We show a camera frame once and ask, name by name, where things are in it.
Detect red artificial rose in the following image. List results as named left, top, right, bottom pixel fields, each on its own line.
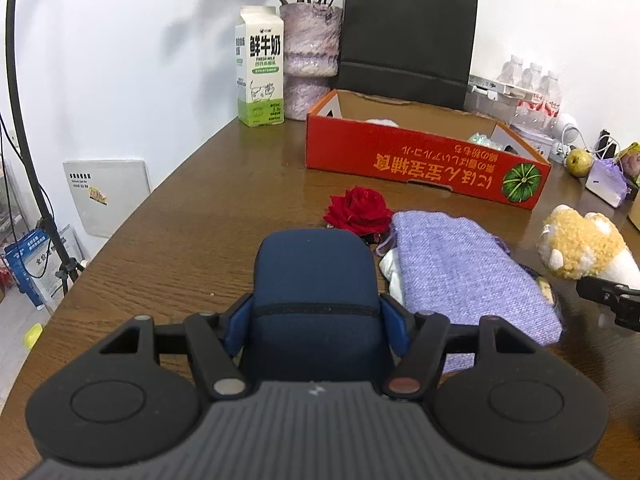
left=323, top=186, right=393, bottom=237

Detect small purple gift bag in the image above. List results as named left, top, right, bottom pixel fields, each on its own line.
left=586, top=158, right=627, bottom=208

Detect orange pumpkin cardboard box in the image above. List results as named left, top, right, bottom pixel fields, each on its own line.
left=305, top=90, right=551, bottom=210

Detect white charger with cables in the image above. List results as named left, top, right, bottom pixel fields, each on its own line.
left=549, top=122, right=620, bottom=162

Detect purple textured vase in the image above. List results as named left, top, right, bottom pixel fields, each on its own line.
left=280, top=3, right=343, bottom=120

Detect yellow green pear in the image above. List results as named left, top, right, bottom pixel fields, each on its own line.
left=564, top=148, right=593, bottom=178

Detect clear seed storage container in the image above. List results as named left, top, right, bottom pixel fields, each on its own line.
left=463, top=75, right=537, bottom=124

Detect yellow white plush toy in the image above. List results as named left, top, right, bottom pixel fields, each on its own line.
left=537, top=205, right=640, bottom=289

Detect blue white paper bag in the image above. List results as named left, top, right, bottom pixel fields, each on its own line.
left=4, top=229, right=63, bottom=309

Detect iridescent plastic wrap bundle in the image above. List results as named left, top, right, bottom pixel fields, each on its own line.
left=469, top=132, right=494, bottom=146

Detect navy blue fabric pouch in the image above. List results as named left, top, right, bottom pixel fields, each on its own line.
left=240, top=229, right=394, bottom=386

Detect clear plastic water bottle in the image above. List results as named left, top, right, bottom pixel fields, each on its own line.
left=497, top=55, right=523, bottom=86
left=529, top=70, right=562, bottom=132
left=516, top=63, right=542, bottom=110

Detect black paper shopping bag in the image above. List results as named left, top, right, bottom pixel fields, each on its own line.
left=336, top=0, right=478, bottom=110

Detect white green milk carton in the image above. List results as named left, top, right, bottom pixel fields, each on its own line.
left=234, top=6, right=284, bottom=127

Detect white wall panel box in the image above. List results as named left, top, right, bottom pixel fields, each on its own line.
left=63, top=159, right=151, bottom=238

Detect black tripod stand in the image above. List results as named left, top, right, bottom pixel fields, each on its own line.
left=0, top=0, right=86, bottom=297

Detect lavender woven fabric pouch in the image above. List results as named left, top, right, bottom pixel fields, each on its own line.
left=380, top=210, right=563, bottom=347

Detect folded lavender fluffy towel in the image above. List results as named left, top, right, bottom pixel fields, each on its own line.
left=366, top=118, right=399, bottom=128

